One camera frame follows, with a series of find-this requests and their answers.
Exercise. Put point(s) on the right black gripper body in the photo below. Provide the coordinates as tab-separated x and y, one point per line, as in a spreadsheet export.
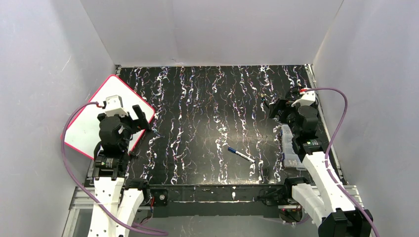
283	109

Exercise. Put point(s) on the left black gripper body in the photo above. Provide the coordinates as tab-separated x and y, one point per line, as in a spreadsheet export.
131	123

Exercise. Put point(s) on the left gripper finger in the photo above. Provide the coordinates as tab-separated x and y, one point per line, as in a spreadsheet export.
138	112
144	123

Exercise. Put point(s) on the pink framed whiteboard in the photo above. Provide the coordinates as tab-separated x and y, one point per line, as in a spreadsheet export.
83	132

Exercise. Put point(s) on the white marker pen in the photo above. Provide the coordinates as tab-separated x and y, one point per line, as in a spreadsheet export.
245	157

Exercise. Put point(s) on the blue marker cap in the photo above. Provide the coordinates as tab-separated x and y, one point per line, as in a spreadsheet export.
231	150

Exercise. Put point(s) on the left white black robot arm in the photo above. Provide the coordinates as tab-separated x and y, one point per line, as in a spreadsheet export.
109	170

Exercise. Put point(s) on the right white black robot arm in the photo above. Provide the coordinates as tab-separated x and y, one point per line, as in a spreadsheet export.
322	170

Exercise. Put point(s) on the clear plastic screw box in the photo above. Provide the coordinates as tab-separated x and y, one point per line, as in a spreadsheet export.
290	158

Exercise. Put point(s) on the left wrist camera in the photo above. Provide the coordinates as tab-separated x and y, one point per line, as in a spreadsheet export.
114	106

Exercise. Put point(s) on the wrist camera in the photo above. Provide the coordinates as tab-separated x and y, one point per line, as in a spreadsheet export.
114	106
307	98

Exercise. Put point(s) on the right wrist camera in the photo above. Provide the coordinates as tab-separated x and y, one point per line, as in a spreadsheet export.
307	98

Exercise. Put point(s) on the aluminium frame rail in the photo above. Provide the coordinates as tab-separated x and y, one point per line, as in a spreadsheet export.
208	200

